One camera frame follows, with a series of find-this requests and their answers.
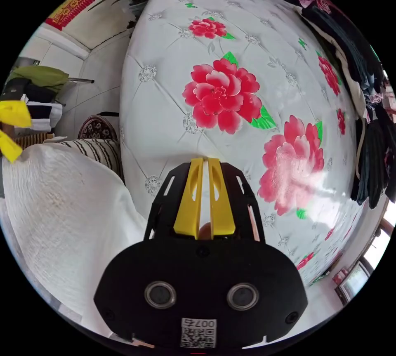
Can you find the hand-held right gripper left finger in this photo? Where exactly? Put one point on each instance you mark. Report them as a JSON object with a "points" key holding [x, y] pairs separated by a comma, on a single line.
{"points": [[188, 204]]}

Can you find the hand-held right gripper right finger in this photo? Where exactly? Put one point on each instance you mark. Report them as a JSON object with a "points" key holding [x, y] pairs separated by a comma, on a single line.
{"points": [[221, 207]]}

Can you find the person's right hand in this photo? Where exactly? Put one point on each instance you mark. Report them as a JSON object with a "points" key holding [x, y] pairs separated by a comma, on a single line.
{"points": [[204, 232]]}

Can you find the rack with clothes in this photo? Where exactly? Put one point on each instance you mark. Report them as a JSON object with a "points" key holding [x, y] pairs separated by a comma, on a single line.
{"points": [[37, 79]]}

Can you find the dark patterned round stool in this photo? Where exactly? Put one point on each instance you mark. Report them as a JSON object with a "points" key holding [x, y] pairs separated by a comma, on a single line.
{"points": [[97, 128]]}

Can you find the person's body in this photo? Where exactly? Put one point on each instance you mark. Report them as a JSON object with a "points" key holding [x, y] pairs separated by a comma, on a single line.
{"points": [[62, 213]]}

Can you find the bed with flowered white sheet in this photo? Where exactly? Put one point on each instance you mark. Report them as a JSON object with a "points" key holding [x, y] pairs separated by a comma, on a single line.
{"points": [[173, 108]]}

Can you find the pile of clothes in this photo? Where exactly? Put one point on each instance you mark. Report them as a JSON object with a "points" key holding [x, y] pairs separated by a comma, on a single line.
{"points": [[368, 151]]}

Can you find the window with wooden frame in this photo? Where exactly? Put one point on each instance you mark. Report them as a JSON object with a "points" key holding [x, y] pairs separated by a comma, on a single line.
{"points": [[355, 275]]}

